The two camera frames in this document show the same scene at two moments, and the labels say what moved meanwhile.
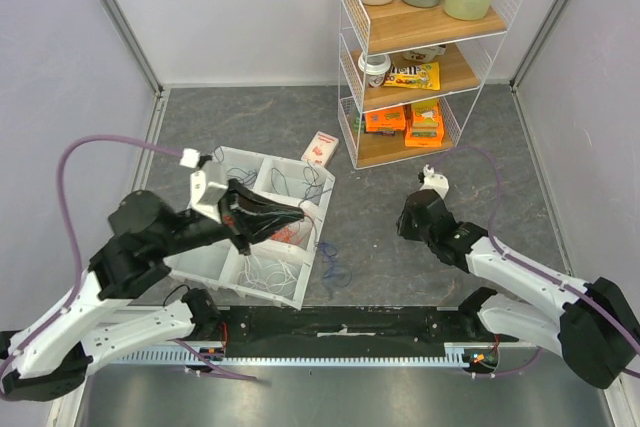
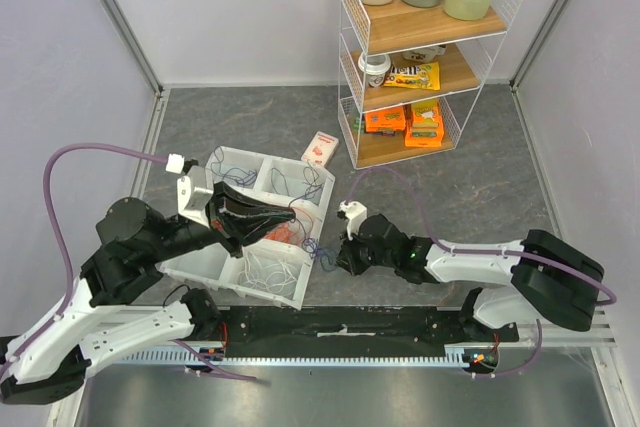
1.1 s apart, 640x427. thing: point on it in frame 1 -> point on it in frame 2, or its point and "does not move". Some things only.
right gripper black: [417, 214] -> [357, 254]
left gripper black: [249, 216] does not move
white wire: [277, 276] does not move
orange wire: [285, 235] does not move
